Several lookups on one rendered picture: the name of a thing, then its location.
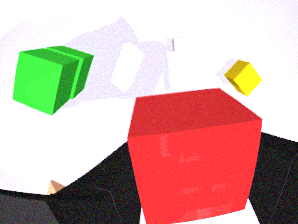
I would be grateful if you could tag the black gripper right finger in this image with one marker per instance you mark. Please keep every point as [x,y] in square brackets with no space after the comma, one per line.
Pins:
[274,188]

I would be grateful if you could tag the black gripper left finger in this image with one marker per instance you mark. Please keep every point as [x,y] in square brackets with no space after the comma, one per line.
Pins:
[107,194]

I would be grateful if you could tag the green cube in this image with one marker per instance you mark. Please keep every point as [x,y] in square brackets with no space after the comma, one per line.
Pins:
[44,79]
[83,66]

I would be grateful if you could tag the small yellow cube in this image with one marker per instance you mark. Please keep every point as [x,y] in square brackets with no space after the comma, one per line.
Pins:
[243,77]

